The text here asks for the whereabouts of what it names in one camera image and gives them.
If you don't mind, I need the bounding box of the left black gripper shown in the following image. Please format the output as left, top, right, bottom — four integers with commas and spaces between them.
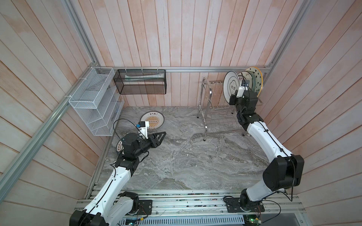
134, 132, 166, 157

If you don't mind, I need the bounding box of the small sunburst plate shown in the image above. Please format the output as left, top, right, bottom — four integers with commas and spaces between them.
140, 111, 165, 130

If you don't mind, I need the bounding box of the mint green flower plate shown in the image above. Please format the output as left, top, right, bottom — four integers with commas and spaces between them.
248, 71, 257, 92

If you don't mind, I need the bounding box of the white plate green clover outline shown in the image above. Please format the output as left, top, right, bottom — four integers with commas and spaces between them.
223, 71, 240, 103

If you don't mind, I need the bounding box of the white star patterned plate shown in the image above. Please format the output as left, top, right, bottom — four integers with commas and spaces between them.
246, 67, 264, 97

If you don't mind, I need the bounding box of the cream plate with red berries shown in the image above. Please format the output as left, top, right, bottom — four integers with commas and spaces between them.
238, 71, 252, 90

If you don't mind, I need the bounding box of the green rim lettered plate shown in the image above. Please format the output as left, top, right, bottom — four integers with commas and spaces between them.
116, 140, 123, 153

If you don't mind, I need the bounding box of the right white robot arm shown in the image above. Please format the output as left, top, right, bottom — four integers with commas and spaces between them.
229, 90, 304, 212

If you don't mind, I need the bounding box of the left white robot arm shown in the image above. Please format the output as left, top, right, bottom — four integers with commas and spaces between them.
69, 132, 166, 226

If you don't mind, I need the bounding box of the stainless steel dish rack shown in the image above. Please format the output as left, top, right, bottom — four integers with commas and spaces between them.
197, 77, 264, 141

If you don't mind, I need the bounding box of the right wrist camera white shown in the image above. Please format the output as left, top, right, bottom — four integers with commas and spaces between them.
236, 79, 250, 98

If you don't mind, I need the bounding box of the black wire mesh basket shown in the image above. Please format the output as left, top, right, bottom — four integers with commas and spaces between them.
113, 69, 167, 95

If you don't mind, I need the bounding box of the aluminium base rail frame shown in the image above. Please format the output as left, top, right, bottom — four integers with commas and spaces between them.
70, 182, 306, 226

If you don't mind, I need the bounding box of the white wire mesh shelf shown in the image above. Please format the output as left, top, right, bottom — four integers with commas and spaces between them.
69, 67, 124, 137

